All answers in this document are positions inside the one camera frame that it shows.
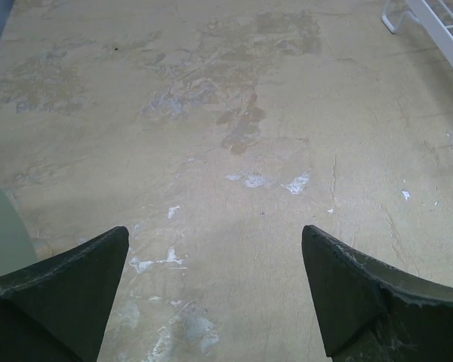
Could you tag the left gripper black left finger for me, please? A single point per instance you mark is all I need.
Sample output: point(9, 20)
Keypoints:
point(58, 309)

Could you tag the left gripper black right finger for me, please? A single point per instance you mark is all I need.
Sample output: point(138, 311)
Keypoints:
point(368, 310)

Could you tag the large cream cylindrical bucket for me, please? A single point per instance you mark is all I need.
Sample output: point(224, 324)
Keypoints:
point(16, 249)

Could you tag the white wire dish rack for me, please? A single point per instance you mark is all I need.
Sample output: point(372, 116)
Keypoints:
point(436, 17)

